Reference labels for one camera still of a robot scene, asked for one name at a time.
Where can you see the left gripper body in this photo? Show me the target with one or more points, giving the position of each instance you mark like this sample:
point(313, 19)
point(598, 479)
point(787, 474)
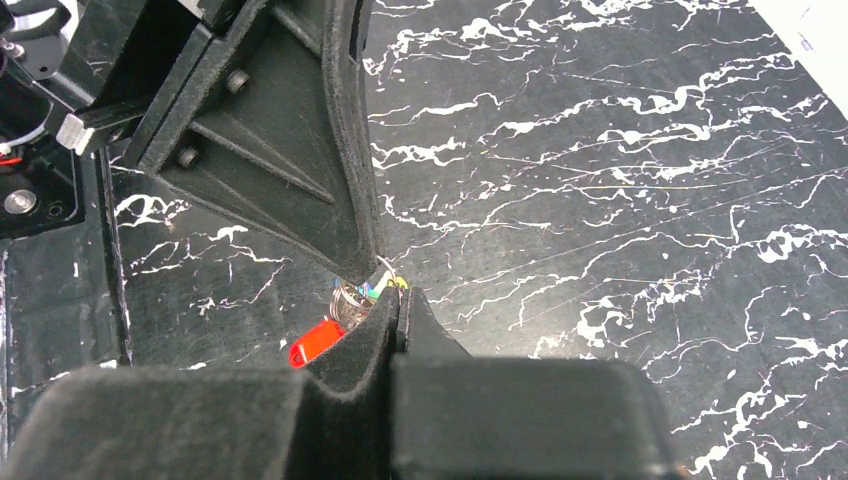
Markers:
point(76, 76)

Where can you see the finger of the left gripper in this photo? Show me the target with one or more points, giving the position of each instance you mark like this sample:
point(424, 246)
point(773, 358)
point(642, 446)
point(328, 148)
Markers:
point(262, 120)

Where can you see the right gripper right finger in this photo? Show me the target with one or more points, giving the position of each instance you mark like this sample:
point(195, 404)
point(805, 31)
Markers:
point(456, 416)

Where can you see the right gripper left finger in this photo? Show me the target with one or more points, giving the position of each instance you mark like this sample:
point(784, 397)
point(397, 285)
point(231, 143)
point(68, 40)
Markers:
point(327, 420)

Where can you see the keyring with coloured tags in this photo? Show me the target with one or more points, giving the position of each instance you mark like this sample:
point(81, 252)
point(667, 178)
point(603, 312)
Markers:
point(349, 306)

